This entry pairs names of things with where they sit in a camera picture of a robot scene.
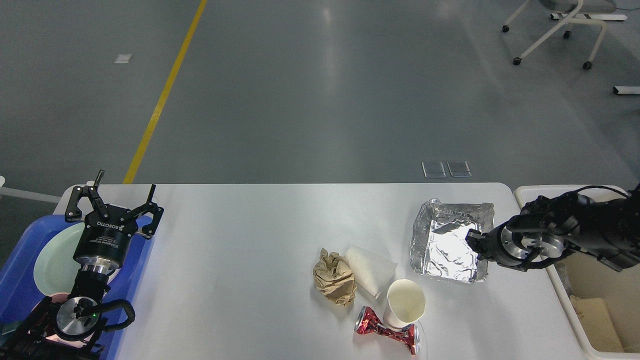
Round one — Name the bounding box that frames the crumpled brown paper ball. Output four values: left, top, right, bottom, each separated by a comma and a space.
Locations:
311, 248, 357, 306

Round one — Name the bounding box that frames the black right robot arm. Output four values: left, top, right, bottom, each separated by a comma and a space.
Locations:
465, 187, 640, 272

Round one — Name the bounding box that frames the white table leg bar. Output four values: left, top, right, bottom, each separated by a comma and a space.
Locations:
612, 85, 640, 96

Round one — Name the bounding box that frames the white chair base leg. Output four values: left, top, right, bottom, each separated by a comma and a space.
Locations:
0, 175, 61, 204

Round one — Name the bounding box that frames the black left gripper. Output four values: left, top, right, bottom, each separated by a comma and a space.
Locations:
64, 169, 165, 275

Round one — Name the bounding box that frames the mint green plate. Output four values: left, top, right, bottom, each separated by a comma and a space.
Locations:
33, 223, 86, 297

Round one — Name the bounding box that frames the white crushed paper cup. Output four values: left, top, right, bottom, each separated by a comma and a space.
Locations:
345, 246, 398, 299

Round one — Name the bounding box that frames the silver foil container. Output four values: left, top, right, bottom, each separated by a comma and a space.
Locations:
409, 198, 495, 284

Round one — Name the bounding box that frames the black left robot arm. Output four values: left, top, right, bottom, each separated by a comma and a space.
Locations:
1, 170, 165, 360

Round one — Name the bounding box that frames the beige plastic bin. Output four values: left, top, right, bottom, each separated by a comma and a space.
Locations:
514, 185, 640, 360

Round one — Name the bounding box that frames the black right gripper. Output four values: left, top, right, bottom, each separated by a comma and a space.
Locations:
465, 223, 566, 272

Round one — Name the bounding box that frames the clear plastic wrap in bin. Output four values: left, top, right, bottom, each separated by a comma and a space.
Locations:
553, 262, 574, 297

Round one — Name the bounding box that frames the crushed red can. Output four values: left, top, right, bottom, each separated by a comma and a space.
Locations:
354, 305, 421, 356

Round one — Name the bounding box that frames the white rolling chair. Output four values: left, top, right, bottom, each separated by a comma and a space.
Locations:
512, 0, 617, 70

